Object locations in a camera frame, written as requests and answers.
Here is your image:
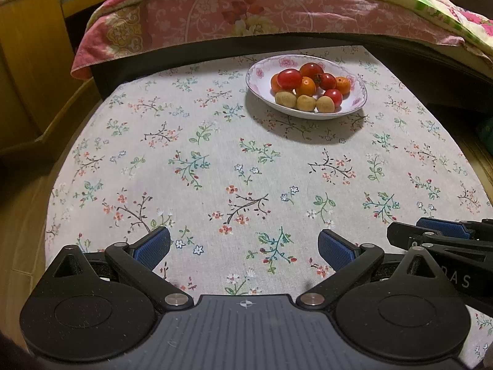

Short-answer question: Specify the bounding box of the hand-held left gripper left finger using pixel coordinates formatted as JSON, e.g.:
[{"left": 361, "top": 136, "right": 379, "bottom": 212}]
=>
[{"left": 52, "top": 227, "right": 193, "bottom": 311}]

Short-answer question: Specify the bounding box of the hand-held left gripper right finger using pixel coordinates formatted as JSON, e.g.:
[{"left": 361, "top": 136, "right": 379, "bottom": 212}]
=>
[{"left": 296, "top": 229, "right": 449, "bottom": 311}]

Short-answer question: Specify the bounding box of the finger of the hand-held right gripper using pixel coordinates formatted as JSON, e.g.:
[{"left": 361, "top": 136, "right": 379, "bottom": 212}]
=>
[
  {"left": 387, "top": 221, "right": 493, "bottom": 256},
  {"left": 417, "top": 217, "right": 493, "bottom": 240}
]

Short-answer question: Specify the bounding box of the white floral rim plate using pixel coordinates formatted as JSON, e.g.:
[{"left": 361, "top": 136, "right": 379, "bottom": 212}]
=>
[{"left": 246, "top": 55, "right": 368, "bottom": 121}]

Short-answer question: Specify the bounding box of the red cherry tomato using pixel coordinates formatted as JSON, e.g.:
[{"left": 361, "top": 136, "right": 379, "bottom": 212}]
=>
[
  {"left": 276, "top": 68, "right": 303, "bottom": 90},
  {"left": 314, "top": 72, "right": 337, "bottom": 92},
  {"left": 324, "top": 88, "right": 344, "bottom": 108}
]

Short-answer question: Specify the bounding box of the large orange-red tomato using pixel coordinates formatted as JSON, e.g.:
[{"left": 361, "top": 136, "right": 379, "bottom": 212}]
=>
[{"left": 299, "top": 62, "right": 325, "bottom": 81}]

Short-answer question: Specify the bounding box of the floral print tablecloth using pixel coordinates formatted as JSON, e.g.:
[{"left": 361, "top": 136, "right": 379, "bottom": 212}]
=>
[{"left": 44, "top": 44, "right": 493, "bottom": 370}]

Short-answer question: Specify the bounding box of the yellow wooden cabinet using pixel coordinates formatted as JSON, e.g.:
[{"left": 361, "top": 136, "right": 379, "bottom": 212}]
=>
[{"left": 0, "top": 0, "right": 143, "bottom": 155}]

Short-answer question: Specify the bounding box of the pink floral blanket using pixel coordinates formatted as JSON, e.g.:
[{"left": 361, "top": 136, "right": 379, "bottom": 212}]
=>
[{"left": 70, "top": 0, "right": 493, "bottom": 81}]

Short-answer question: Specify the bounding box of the dark bed frame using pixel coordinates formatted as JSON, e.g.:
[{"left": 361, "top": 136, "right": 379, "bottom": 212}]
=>
[{"left": 90, "top": 31, "right": 493, "bottom": 105}]

